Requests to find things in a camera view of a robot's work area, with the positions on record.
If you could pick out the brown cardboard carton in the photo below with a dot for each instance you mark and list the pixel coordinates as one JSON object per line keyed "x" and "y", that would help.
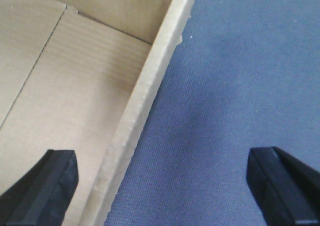
{"x": 82, "y": 75}

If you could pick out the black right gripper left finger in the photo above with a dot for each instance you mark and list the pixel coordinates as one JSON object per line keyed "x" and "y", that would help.
{"x": 42, "y": 196}

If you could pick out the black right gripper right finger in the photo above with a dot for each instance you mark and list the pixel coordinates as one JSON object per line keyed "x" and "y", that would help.
{"x": 286, "y": 190}

